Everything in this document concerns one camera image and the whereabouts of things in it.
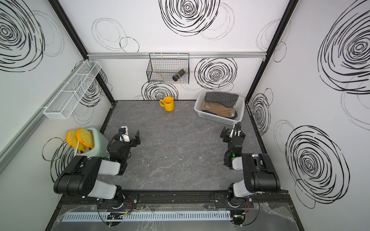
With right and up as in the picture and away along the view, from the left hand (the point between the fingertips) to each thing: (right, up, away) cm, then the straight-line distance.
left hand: (130, 131), depth 89 cm
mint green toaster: (-11, -7, -11) cm, 18 cm away
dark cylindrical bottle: (+28, +34, 0) cm, 44 cm away
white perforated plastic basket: (+76, +18, +21) cm, 81 cm away
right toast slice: (-22, -2, -9) cm, 24 cm away
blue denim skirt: (+56, +10, +12) cm, 58 cm away
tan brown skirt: (+58, +14, +16) cm, 62 cm away
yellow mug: (+21, +19, +20) cm, 34 cm away
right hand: (+64, +2, 0) cm, 64 cm away
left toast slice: (-24, -2, -16) cm, 29 cm away
